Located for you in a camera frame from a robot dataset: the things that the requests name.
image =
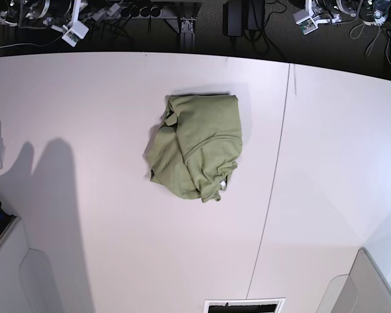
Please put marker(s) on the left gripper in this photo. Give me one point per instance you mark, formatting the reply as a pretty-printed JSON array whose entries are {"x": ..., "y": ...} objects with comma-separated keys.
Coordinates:
[{"x": 342, "y": 12}]

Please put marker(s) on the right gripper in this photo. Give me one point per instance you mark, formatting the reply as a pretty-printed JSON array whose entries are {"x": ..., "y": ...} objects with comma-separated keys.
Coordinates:
[{"x": 62, "y": 16}]

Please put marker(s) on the olive green t-shirt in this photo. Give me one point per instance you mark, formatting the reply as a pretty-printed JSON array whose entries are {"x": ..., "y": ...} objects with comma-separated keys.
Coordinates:
[{"x": 195, "y": 150}]

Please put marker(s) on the black box under table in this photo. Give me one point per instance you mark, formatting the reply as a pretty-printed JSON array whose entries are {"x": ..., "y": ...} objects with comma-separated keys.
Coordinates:
[{"x": 243, "y": 15}]

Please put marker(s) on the white vent box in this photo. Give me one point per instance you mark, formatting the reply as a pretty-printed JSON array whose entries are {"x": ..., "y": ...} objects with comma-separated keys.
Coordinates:
[{"x": 244, "y": 305}]

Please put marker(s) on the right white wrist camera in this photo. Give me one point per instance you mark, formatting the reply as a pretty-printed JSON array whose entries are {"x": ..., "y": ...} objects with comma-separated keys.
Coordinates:
[{"x": 76, "y": 33}]

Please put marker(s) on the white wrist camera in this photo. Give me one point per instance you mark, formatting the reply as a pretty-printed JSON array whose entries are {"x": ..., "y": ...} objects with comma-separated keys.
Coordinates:
[
  {"x": 305, "y": 21},
  {"x": 76, "y": 33}
]

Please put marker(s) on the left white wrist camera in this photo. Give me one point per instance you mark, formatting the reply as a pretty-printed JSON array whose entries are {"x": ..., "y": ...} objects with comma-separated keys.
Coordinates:
[{"x": 305, "y": 21}]

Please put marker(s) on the aluminium table frame post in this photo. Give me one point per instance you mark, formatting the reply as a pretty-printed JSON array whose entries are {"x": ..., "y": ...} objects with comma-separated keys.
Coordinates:
[{"x": 185, "y": 30}]

